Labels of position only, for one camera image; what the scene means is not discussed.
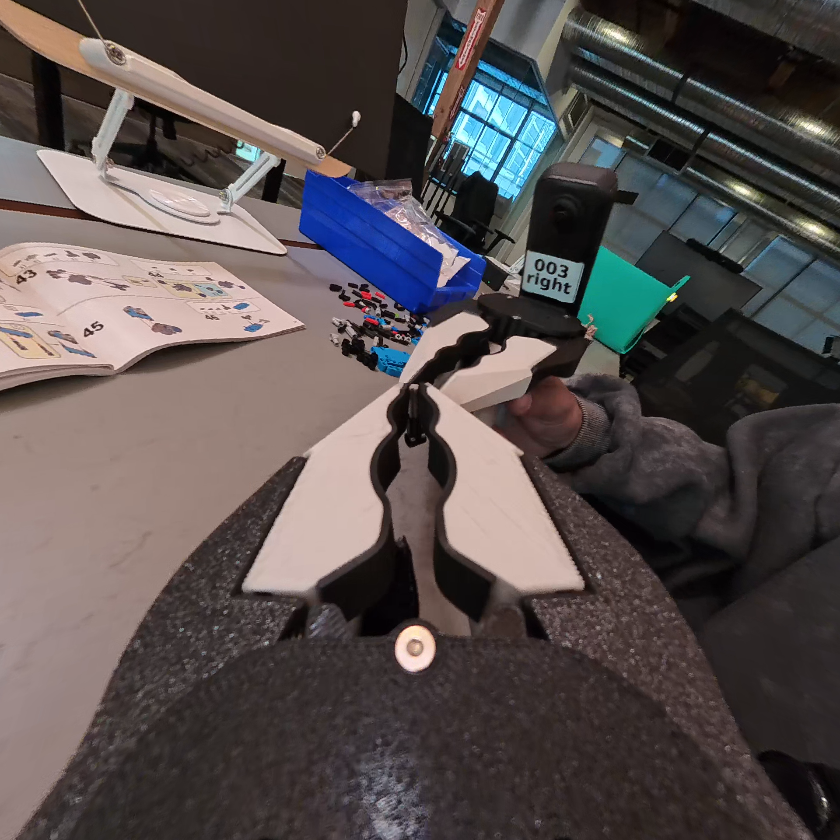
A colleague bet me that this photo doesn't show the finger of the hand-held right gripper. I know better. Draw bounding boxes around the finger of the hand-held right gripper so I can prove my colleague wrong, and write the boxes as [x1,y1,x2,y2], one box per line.
[435,336,560,412]
[398,310,494,387]

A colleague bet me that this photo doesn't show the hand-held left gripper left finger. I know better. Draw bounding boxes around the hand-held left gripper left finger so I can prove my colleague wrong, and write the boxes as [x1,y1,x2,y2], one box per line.
[241,385,404,619]

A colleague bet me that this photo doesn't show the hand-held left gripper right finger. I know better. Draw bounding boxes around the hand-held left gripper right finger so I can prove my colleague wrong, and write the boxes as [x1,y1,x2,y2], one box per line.
[423,385,586,622]

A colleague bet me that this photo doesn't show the person's right forearm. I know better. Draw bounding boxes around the person's right forearm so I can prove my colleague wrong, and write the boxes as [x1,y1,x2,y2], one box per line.
[543,373,840,595]

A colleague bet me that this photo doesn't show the grey desk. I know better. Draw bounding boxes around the grey desk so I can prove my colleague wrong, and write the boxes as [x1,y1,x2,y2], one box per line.
[0,134,624,840]

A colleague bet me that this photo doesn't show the person's right hand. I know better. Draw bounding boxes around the person's right hand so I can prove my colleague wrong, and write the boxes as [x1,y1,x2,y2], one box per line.
[494,375,586,462]

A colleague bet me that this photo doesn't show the pile of building pieces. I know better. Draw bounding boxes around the pile of building pieces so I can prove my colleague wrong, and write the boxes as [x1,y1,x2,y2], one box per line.
[328,280,432,378]

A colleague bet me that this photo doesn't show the black office chair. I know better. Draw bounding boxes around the black office chair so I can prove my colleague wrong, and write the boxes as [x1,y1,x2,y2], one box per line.
[435,171,517,255]

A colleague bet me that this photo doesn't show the teal plastic object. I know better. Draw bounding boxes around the teal plastic object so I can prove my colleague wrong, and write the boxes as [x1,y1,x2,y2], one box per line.
[577,245,691,357]

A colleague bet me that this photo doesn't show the large window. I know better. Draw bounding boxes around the large window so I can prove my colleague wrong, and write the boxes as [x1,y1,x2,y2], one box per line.
[410,16,560,202]

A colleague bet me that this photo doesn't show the clear plastic packaging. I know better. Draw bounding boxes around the clear plastic packaging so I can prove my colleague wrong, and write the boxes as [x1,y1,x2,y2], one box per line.
[346,177,473,287]

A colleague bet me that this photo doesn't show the blue storage bin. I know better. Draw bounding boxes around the blue storage bin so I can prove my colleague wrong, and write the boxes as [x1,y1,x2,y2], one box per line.
[298,168,488,316]

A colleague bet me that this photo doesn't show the black monitor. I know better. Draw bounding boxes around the black monitor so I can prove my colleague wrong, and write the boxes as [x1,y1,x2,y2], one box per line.
[635,231,763,324]

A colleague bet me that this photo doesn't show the red white sign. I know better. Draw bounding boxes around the red white sign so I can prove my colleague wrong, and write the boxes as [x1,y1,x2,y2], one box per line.
[454,0,494,71]

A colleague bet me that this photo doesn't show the instruction booklet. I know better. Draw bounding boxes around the instruction booklet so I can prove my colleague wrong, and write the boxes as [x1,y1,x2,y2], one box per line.
[0,241,307,392]

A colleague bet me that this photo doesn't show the white laptop stand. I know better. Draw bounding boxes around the white laptop stand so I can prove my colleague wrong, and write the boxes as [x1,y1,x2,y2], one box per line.
[0,0,363,257]

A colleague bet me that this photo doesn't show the black partition panel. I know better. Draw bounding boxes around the black partition panel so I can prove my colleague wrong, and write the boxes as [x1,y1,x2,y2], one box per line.
[0,0,413,201]

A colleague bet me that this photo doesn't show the wooden post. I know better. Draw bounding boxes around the wooden post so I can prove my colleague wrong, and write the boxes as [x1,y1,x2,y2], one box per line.
[430,0,508,140]

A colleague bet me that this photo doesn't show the silver ventilation duct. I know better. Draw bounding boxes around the silver ventilation duct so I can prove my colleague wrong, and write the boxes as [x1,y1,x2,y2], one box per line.
[563,0,840,227]

